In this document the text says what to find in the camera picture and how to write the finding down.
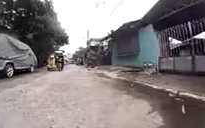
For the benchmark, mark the pole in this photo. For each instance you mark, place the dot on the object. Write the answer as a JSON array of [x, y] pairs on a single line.
[[87, 36]]

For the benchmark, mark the building with metal fence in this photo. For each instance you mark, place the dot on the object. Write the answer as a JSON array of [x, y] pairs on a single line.
[[186, 40]]

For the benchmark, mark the raised concrete verge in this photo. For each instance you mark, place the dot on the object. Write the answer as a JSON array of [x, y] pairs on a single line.
[[170, 81]]

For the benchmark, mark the bushes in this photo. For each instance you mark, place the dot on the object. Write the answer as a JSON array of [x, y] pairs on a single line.
[[90, 56]]

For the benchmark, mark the grey concrete road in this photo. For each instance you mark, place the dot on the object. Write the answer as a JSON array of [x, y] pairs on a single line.
[[73, 100]]

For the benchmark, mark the yellow tricycle vehicle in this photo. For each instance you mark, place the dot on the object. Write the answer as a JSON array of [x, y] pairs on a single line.
[[55, 61]]

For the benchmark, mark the distant buildings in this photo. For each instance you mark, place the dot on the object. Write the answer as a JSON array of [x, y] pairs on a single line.
[[94, 42]]

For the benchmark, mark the teal blue building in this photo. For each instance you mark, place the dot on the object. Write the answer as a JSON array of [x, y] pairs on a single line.
[[136, 46]]

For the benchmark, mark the vehicle under grey cover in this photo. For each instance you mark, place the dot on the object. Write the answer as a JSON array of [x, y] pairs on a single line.
[[10, 53]]

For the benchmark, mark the row of trees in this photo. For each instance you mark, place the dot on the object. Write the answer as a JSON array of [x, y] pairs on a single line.
[[30, 23]]

